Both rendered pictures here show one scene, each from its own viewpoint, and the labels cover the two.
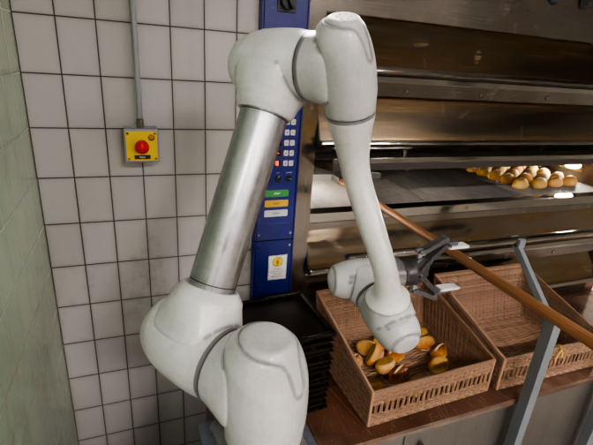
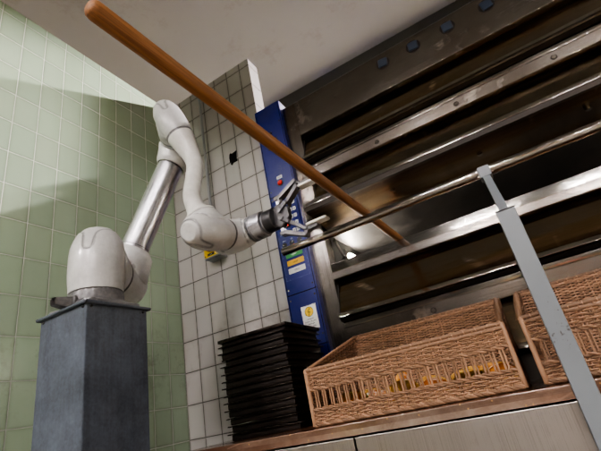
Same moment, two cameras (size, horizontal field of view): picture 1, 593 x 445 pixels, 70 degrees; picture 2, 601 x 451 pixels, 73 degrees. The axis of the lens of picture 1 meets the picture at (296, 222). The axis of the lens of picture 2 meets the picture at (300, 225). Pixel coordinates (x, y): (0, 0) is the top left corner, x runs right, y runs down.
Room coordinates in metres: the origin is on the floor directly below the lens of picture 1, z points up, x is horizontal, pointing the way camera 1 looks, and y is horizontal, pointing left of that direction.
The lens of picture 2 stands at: (0.34, -1.25, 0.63)
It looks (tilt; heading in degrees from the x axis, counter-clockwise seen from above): 24 degrees up; 48
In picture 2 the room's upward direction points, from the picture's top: 12 degrees counter-clockwise
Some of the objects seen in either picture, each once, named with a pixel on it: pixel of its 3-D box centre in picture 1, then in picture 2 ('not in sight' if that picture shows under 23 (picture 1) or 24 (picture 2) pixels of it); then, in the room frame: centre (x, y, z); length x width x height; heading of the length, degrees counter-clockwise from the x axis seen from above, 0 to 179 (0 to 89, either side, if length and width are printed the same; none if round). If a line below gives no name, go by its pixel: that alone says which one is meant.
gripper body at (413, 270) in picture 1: (413, 271); (277, 217); (1.07, -0.34, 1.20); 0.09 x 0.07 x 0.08; 111
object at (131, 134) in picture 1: (141, 144); (215, 250); (1.28, 0.49, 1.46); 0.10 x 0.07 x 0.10; 112
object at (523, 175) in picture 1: (508, 169); not in sight; (2.52, -1.25, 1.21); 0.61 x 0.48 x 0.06; 22
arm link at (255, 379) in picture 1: (261, 380); (97, 262); (0.63, 0.04, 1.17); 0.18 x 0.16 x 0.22; 56
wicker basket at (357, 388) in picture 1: (399, 339); (416, 354); (1.43, -0.45, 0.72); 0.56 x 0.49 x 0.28; 114
